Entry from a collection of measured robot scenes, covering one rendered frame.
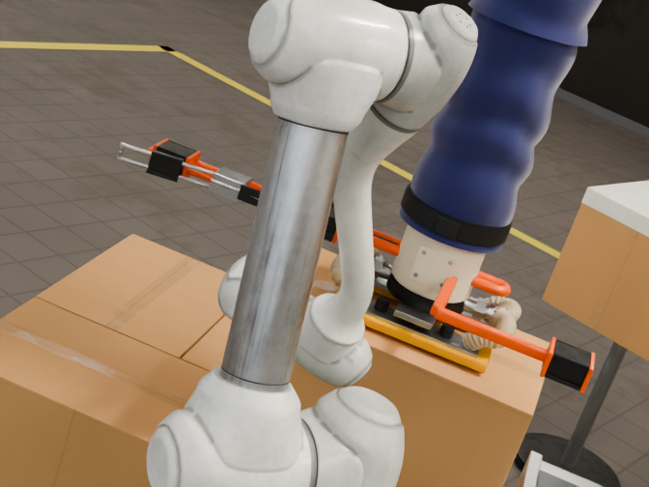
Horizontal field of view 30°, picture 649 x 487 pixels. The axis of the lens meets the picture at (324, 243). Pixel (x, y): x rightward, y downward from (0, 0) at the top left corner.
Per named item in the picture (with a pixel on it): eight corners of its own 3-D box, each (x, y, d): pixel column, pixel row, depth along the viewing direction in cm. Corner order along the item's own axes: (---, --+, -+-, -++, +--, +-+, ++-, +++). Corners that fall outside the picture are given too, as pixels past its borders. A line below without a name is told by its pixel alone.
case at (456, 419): (492, 493, 281) (555, 344, 267) (461, 582, 244) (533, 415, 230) (258, 389, 291) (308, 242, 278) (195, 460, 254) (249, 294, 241)
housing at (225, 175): (247, 196, 259) (254, 177, 258) (238, 204, 253) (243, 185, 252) (218, 185, 260) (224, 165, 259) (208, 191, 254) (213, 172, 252)
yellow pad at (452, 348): (490, 357, 247) (498, 335, 246) (484, 374, 238) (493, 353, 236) (336, 294, 252) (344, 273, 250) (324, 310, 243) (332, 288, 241)
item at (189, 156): (195, 172, 262) (202, 151, 260) (183, 180, 255) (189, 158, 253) (160, 158, 263) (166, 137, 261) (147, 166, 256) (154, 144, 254)
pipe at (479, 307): (505, 313, 262) (515, 290, 260) (492, 355, 239) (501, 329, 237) (359, 256, 266) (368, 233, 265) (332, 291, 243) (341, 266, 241)
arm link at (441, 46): (414, 78, 185) (340, 62, 178) (481, -7, 173) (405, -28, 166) (439, 143, 178) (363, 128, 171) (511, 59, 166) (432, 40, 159)
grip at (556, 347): (585, 376, 225) (596, 353, 224) (583, 394, 217) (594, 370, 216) (543, 358, 226) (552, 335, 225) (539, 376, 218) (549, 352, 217)
